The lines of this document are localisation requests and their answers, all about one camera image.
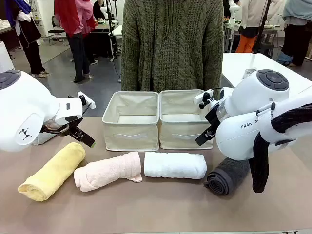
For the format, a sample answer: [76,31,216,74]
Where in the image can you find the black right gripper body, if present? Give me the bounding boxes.
[205,106,222,132]

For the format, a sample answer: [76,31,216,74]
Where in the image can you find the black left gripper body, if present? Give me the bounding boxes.
[40,116,84,141]

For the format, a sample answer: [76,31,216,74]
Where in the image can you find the pink towel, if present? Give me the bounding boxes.
[73,151,143,193]

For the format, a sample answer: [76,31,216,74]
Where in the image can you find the white towel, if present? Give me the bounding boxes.
[143,152,208,180]

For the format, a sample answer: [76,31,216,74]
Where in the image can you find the dark grey towel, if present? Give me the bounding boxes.
[203,157,252,196]

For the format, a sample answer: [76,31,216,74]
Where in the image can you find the yellow towel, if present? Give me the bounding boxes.
[17,142,86,202]

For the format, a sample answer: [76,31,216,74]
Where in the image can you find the cream fabric storage bin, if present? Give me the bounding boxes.
[101,91,160,152]
[158,89,216,150]

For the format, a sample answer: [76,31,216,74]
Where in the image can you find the white side table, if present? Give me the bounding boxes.
[220,52,312,98]

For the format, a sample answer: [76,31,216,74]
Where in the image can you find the person in green sweater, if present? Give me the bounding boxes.
[120,0,225,94]

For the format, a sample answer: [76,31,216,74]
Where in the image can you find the person in orange trousers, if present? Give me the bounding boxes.
[234,0,270,54]

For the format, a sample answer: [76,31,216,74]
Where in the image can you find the white cylindrical air purifier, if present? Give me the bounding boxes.
[0,40,14,74]

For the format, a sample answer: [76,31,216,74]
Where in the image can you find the person with red scarf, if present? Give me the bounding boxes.
[54,0,99,84]

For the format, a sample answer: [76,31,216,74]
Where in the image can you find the blue denim bundle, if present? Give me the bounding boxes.
[277,52,294,65]

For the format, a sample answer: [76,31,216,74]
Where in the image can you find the person in black coat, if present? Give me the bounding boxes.
[4,0,50,79]

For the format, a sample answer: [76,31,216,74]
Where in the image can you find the black office chair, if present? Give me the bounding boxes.
[47,15,70,47]

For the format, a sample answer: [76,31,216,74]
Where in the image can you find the black tripod stand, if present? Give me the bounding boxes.
[105,0,122,62]

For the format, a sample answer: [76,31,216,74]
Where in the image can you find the person with light blue shawl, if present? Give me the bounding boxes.
[280,0,312,68]

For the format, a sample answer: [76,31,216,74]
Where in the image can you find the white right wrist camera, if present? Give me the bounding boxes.
[194,89,215,109]

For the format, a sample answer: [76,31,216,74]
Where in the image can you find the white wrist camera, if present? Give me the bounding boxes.
[77,91,96,110]
[194,89,215,109]

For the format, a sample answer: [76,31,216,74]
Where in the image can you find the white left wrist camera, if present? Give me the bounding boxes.
[77,91,96,110]

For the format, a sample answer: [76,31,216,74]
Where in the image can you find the black braided cable sleeve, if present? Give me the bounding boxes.
[252,103,312,194]

